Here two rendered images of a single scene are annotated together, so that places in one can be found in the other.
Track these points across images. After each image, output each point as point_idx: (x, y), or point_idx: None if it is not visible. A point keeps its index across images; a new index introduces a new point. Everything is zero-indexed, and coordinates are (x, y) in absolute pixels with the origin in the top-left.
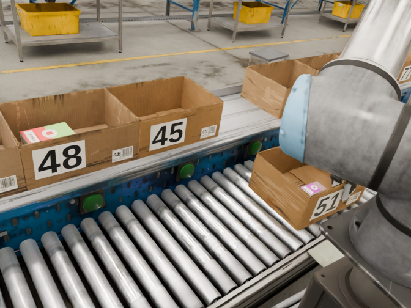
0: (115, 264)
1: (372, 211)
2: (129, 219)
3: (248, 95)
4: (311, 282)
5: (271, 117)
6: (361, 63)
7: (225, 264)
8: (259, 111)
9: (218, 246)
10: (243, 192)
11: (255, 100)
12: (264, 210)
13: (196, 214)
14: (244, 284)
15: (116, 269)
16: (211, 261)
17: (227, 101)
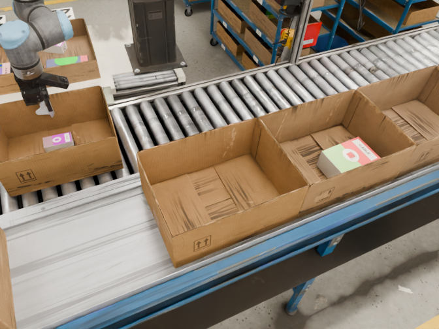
0: (262, 111)
1: None
2: None
3: (10, 306)
4: (174, 2)
5: (13, 238)
6: None
7: (183, 106)
8: (21, 260)
9: (184, 113)
10: (133, 161)
11: (8, 282)
12: (124, 140)
13: None
14: (176, 92)
15: (261, 108)
16: (194, 104)
17: (65, 300)
